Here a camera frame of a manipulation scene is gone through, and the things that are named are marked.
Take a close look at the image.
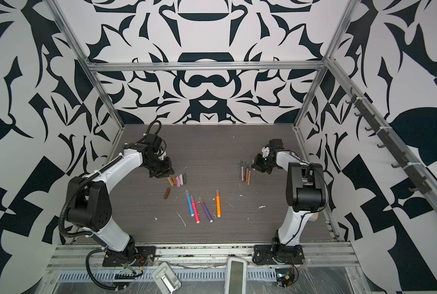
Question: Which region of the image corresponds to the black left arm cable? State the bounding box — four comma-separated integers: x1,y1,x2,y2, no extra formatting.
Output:
85,249,131,291

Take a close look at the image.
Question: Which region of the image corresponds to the blue highlighter pen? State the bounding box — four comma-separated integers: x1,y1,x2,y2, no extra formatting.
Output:
185,190,195,217

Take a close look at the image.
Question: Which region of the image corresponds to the white clamp bracket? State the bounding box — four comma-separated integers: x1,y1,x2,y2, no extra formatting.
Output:
152,262,182,294

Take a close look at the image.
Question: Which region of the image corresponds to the small circuit board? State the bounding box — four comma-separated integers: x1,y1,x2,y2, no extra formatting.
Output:
275,267,299,288

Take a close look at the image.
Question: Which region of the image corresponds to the white rectangular tablet device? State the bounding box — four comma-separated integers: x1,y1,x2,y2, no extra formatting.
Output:
224,257,248,294

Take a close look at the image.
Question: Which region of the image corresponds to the purple highlighter pen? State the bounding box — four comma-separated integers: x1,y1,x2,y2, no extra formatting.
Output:
199,197,213,223

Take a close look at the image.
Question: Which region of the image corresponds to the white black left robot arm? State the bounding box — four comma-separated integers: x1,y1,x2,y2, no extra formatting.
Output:
58,134,174,263

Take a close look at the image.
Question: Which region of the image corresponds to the black wall hook rail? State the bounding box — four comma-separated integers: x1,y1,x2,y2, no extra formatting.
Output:
348,89,432,194

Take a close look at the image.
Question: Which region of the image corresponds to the orange highlighter pen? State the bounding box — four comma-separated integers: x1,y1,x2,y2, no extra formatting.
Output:
215,189,222,218

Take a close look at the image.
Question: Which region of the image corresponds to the pink red highlighter pen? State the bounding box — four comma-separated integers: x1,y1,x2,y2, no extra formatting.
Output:
190,196,200,224

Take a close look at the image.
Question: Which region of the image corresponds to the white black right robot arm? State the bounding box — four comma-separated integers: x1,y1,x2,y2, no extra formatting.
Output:
252,139,328,265

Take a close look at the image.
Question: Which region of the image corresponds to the beige foam block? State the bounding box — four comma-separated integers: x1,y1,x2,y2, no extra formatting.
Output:
308,213,319,222

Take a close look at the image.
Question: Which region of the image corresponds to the brown pen cap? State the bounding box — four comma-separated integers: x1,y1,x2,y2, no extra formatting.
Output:
163,187,171,200

